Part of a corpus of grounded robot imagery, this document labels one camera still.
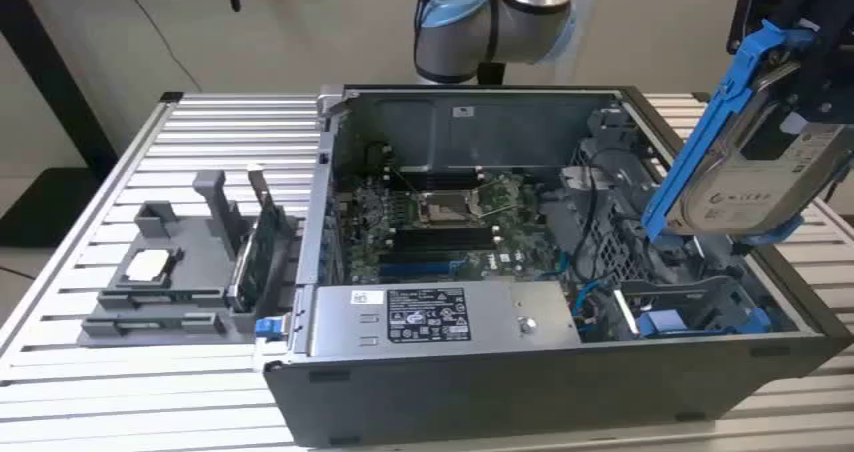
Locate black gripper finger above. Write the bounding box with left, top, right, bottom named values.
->
left=726, top=0, right=762, bottom=56
left=797, top=26, right=854, bottom=123

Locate hard disk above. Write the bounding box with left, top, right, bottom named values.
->
left=643, top=19, right=854, bottom=248

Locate blue plastic disk carrier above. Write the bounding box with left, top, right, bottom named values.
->
left=637, top=307, right=775, bottom=338

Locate black RAM slot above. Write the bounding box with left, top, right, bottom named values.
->
left=391, top=245, right=499, bottom=254
left=394, top=227, right=499, bottom=236
left=391, top=177, right=482, bottom=187
left=391, top=169, right=482, bottom=179
left=394, top=233, right=499, bottom=242
left=392, top=239, right=499, bottom=248

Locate black expansion slot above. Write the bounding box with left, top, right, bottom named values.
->
left=379, top=252, right=469, bottom=266

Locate blue expansion slot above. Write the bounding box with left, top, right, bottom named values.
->
left=378, top=264, right=469, bottom=279

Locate grey metal drive cage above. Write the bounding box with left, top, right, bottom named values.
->
left=559, top=106, right=675, bottom=293

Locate metal socket cover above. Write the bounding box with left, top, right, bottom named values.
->
left=474, top=176, right=526, bottom=216

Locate green motherboard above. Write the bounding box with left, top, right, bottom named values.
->
left=332, top=169, right=569, bottom=286

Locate CPU socket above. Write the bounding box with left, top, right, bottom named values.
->
left=417, top=189, right=479, bottom=223

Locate thin metal locking lever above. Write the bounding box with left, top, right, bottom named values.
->
left=388, top=165, right=423, bottom=195

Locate silver power supply unit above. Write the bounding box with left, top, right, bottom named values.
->
left=306, top=279, right=581, bottom=358

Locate black open PC case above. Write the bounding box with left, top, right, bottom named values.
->
left=251, top=82, right=854, bottom=448

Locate green graphics card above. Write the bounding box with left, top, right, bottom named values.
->
left=224, top=164, right=288, bottom=313

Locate grey parts rack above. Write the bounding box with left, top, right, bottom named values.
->
left=76, top=169, right=308, bottom=348

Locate silver CPU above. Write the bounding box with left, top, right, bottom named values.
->
left=126, top=249, right=179, bottom=281

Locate green RAM stick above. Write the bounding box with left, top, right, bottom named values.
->
left=112, top=316, right=196, bottom=331

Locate black flat base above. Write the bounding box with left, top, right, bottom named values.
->
left=0, top=166, right=112, bottom=248

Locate blue wire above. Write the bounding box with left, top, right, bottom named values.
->
left=546, top=250, right=613, bottom=336

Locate thin black wall wire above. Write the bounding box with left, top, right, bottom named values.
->
left=114, top=0, right=204, bottom=93

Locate black upright post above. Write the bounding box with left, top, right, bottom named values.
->
left=0, top=0, right=122, bottom=173

